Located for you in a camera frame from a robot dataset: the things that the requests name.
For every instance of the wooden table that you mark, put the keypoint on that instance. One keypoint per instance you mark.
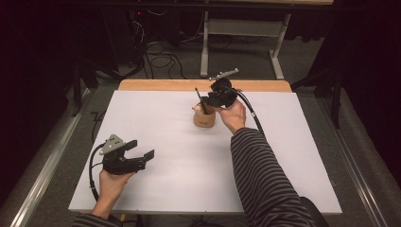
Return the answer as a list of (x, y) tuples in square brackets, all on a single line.
[(157, 85)]

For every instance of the white table board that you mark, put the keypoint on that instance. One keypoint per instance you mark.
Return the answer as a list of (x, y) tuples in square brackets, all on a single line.
[(176, 170)]

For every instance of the black pen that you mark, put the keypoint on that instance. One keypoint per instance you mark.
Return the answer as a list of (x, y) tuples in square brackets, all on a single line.
[(201, 101)]

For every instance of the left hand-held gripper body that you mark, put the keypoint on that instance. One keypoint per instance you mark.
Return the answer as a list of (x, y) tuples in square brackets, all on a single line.
[(121, 165)]

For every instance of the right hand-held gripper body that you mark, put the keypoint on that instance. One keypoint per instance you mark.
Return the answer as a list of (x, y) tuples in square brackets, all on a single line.
[(224, 94)]

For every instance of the person's right hand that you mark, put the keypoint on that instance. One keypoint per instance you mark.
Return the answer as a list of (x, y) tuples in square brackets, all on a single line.
[(235, 118)]

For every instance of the white metal desk frame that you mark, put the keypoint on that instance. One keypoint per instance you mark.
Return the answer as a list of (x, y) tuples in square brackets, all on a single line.
[(242, 28)]

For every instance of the brown round pen holder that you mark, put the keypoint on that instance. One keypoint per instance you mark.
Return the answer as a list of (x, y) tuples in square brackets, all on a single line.
[(204, 120)]

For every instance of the person's left hand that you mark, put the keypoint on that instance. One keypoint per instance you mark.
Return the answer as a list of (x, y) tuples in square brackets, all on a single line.
[(112, 186)]

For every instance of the metal floor rail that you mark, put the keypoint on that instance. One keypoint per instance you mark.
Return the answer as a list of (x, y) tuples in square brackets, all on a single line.
[(47, 170), (356, 176)]

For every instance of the black stand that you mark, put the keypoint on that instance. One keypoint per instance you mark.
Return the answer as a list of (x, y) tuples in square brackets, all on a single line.
[(77, 88), (336, 94)]

